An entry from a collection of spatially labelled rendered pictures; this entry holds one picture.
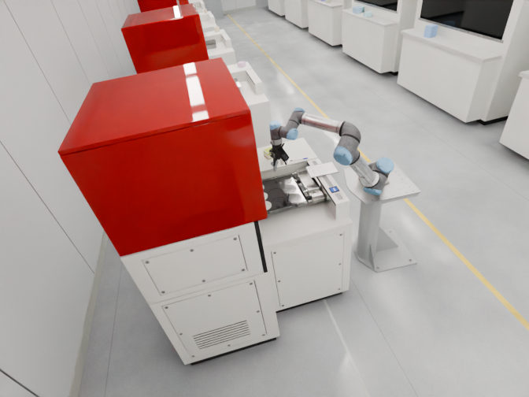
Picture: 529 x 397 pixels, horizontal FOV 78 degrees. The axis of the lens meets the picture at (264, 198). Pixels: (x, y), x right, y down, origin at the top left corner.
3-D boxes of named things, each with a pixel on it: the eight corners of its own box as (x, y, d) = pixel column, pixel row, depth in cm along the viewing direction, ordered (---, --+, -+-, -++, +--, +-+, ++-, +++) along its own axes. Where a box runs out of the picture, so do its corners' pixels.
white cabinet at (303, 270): (274, 318, 259) (260, 248, 207) (249, 235, 333) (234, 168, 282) (350, 295, 266) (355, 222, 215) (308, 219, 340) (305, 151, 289)
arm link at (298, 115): (366, 120, 191) (293, 103, 212) (359, 136, 189) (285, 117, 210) (368, 131, 201) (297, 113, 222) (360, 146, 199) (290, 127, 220)
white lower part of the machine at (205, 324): (186, 371, 235) (147, 306, 184) (182, 280, 299) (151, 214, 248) (282, 342, 243) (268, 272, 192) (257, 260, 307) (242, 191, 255)
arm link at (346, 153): (390, 179, 223) (354, 133, 188) (382, 199, 220) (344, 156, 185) (375, 177, 232) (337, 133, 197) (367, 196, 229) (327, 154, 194)
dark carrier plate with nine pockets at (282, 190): (257, 214, 221) (257, 213, 220) (247, 185, 247) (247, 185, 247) (305, 202, 225) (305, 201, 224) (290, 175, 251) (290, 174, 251)
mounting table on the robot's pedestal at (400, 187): (389, 172, 272) (390, 158, 264) (418, 205, 237) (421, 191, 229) (336, 183, 269) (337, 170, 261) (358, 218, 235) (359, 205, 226)
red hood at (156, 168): (120, 257, 159) (56, 152, 122) (131, 169, 222) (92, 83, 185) (268, 218, 167) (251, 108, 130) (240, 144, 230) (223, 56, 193)
